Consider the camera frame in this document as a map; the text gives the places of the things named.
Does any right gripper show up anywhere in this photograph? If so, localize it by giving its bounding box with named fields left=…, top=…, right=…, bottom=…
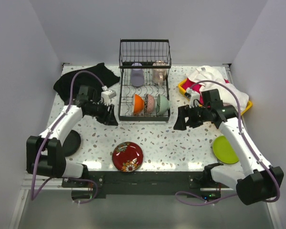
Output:
left=174, top=104, right=210, bottom=130

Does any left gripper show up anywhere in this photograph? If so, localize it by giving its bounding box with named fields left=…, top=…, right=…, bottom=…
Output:
left=86, top=100, right=118, bottom=126

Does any celadon green bowl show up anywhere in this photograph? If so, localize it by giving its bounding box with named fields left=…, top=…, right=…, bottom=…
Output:
left=156, top=94, right=170, bottom=115

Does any white pink bowl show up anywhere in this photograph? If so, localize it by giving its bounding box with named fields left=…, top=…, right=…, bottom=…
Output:
left=133, top=94, right=144, bottom=115

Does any leaf patterned bowl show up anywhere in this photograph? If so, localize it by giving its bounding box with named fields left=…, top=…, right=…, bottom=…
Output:
left=144, top=94, right=156, bottom=115

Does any red floral plate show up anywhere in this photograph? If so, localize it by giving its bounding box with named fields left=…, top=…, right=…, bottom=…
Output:
left=112, top=142, right=143, bottom=172

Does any black wire dish rack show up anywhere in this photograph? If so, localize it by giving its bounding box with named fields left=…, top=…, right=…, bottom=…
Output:
left=118, top=39, right=172, bottom=122

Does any pink marbled mug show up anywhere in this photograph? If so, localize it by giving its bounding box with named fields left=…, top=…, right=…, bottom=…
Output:
left=152, top=61, right=168, bottom=86

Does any lavender plastic cup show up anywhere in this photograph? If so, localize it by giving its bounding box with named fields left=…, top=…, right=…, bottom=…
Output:
left=130, top=68, right=144, bottom=87

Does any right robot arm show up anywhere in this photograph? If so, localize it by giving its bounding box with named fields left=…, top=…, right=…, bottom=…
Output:
left=174, top=89, right=284, bottom=205

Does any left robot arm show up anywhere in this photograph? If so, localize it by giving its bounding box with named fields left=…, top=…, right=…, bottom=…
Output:
left=26, top=85, right=118, bottom=187

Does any magenta cloth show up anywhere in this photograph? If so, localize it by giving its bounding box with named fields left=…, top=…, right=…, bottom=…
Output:
left=182, top=78, right=231, bottom=96

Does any white towel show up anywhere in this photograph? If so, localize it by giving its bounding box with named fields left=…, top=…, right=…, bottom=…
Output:
left=186, top=65, right=249, bottom=112

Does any lime green plate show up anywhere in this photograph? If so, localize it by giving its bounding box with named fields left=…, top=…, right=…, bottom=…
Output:
left=213, top=136, right=239, bottom=165

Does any black cloth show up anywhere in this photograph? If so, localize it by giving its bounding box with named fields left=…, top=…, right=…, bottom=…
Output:
left=53, top=63, right=120, bottom=102

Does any yellow plastic tray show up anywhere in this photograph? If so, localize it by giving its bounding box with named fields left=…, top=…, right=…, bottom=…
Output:
left=177, top=78, right=253, bottom=116

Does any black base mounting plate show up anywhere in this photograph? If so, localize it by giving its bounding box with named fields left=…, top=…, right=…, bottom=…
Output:
left=62, top=171, right=225, bottom=201

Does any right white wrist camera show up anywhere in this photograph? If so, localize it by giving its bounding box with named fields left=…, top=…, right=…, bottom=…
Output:
left=185, top=87, right=200, bottom=108

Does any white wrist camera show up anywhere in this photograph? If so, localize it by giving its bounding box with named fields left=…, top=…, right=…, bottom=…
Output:
left=185, top=87, right=200, bottom=108
left=101, top=90, right=116, bottom=106

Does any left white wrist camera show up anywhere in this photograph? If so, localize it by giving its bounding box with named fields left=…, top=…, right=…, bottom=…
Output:
left=101, top=90, right=116, bottom=106

